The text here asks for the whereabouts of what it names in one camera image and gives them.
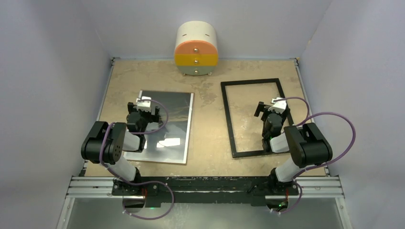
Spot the glossy photo print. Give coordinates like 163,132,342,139
124,90,194,164

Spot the black wooden picture frame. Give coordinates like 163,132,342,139
220,78,285,158

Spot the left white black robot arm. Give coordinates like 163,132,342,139
81,99,164,195

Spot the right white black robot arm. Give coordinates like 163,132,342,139
254,98,333,194

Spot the round three-drawer mini cabinet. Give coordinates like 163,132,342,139
174,21,219,76

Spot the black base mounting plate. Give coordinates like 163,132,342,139
112,176,299,208

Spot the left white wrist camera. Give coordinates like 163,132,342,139
135,96,151,113

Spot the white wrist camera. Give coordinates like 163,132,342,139
269,97,287,114
135,96,151,113

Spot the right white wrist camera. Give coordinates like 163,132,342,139
269,97,287,114

